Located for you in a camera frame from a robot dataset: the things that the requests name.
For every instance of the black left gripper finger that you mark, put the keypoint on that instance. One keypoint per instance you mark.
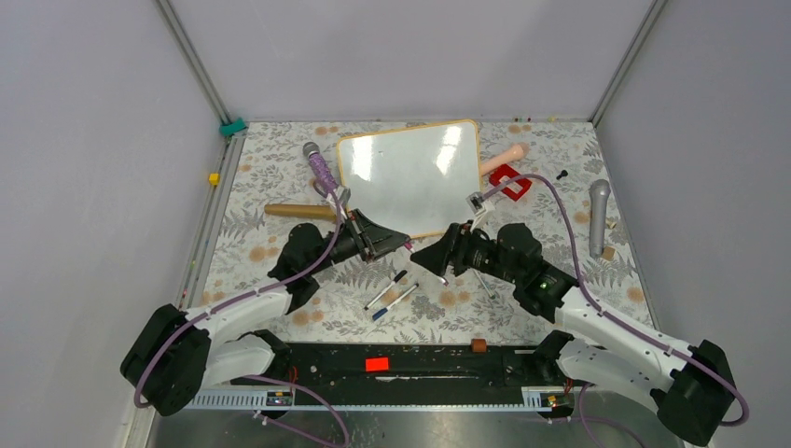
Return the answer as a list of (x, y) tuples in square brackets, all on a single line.
[(384, 248), (378, 235)]

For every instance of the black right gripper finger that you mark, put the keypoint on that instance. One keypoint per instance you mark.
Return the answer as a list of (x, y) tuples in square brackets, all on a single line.
[(436, 260), (444, 245)]

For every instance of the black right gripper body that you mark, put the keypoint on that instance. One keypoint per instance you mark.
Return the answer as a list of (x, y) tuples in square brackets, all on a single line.
[(474, 252)]

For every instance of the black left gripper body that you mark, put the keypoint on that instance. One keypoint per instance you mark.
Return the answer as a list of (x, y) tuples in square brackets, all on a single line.
[(348, 244)]

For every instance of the yellow framed whiteboard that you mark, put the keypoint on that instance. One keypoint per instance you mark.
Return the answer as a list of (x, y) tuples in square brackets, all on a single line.
[(414, 180)]

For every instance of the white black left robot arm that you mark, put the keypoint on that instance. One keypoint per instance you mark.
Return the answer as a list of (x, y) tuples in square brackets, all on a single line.
[(180, 353)]

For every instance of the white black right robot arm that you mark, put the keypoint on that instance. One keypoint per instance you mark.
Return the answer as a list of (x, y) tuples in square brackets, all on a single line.
[(689, 387)]

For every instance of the black cap whiteboard marker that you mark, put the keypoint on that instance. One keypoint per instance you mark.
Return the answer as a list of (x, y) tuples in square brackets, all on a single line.
[(389, 286)]

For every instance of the blue cap whiteboard marker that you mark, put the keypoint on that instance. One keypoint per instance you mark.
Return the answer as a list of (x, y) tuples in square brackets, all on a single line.
[(383, 311)]

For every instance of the green cap marker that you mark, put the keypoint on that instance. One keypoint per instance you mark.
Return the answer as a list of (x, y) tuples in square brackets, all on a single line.
[(491, 293)]

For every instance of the purple glitter microphone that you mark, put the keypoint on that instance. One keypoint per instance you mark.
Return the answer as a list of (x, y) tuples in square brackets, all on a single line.
[(324, 179)]

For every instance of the red plastic tray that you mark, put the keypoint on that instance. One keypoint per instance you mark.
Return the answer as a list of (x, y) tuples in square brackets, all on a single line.
[(504, 175)]

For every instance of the orange brown cylinder block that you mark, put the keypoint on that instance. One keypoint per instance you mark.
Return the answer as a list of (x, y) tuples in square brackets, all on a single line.
[(478, 345)]

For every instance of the floral table mat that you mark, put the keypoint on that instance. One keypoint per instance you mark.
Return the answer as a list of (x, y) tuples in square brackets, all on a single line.
[(268, 167)]

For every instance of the red label sticker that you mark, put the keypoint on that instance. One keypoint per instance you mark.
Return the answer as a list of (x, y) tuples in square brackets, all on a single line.
[(377, 364)]

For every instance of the small wooden cube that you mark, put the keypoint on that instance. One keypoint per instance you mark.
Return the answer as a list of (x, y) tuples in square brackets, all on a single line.
[(609, 253)]

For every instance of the silver microphone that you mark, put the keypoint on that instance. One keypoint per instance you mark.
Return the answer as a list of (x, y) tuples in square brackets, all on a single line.
[(599, 193)]

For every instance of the teal corner clamp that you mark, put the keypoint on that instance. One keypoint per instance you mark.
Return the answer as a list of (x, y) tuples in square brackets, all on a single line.
[(236, 126)]

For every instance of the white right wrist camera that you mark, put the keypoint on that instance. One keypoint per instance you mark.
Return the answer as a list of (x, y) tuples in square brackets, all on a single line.
[(481, 208)]

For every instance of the wooden rolling pin handle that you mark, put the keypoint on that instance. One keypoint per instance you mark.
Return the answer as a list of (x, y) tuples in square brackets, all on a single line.
[(322, 212)]

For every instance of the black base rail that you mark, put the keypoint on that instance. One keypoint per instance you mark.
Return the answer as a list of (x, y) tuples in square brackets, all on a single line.
[(444, 370)]

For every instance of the white cable duct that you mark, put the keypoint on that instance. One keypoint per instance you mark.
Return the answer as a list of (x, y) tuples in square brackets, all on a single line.
[(538, 399)]

